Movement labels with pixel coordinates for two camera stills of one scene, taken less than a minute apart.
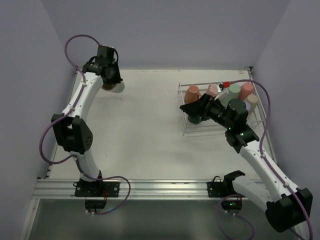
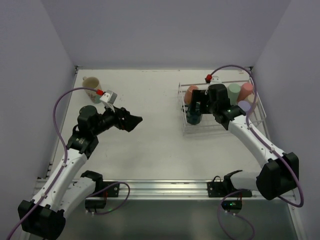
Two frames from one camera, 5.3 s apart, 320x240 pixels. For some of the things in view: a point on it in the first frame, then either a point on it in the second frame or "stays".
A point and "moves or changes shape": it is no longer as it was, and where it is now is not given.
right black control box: (228, 205) stays
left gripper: (116, 75) → (122, 120)
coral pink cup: (246, 89) stays
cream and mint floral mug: (116, 88) moves or changes shape
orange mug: (192, 94) stays
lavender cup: (247, 105) stays
